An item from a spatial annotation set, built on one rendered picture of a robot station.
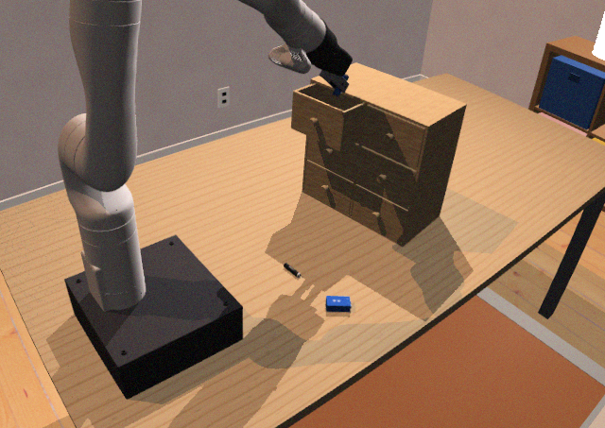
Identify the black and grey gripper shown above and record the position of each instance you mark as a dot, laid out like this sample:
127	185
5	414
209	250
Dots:
317	46

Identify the brown wooden chest of drawers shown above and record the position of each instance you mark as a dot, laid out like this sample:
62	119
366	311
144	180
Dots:
442	118

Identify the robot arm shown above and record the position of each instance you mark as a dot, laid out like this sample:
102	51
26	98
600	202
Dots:
99	148

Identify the brown wooden drawer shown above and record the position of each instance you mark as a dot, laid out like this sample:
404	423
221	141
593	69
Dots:
343	161
367	208
328	186
336	125
407	137
396	181

